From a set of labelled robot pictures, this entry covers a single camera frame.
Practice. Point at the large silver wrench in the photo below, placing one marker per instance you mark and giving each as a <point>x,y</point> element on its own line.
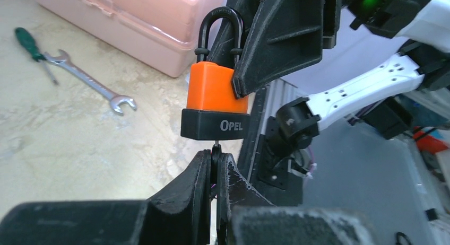
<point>115,100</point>

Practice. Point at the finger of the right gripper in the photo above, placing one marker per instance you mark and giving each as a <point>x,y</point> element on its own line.
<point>225,39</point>

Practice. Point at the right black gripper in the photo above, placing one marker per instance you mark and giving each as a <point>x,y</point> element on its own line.
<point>286,36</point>

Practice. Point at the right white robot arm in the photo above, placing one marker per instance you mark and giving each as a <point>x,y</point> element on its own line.
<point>422,61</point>

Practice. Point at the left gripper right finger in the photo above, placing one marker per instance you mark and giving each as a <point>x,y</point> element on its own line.
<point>244,216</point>

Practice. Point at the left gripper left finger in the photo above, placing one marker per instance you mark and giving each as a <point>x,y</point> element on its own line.
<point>177,214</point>

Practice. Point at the orange plastic toolbox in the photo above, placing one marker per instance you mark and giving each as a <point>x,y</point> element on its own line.
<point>160,33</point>

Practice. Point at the orange black padlock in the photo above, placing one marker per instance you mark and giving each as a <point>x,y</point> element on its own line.
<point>213,112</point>

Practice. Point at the green handled screwdriver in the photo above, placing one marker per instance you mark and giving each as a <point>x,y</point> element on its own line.
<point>27,41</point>

